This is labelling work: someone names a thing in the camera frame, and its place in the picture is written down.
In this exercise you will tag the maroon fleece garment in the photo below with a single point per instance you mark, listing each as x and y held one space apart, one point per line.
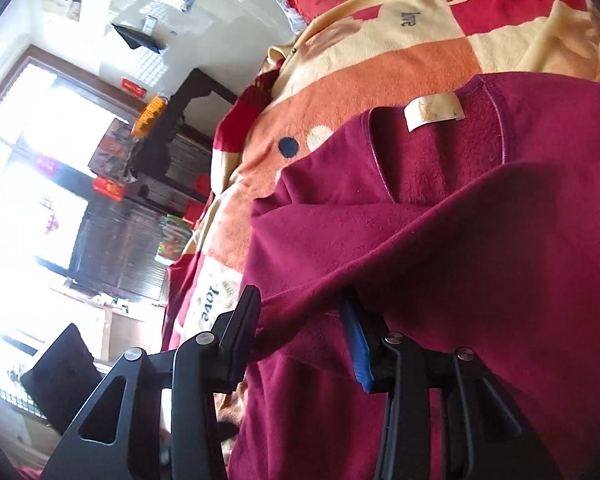
482 232

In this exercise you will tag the dark wooden cabinet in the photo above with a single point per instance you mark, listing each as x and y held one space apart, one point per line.
123 248

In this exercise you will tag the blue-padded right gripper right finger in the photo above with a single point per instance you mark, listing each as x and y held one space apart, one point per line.
484 435

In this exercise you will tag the orange yellow box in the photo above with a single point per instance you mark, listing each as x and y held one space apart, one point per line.
146 121

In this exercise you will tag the black wall shelf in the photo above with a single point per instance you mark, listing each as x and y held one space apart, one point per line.
135 39

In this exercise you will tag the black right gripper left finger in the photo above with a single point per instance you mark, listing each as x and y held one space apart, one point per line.
115 434

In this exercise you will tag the orange red cream blanket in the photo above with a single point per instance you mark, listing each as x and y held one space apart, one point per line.
359 55

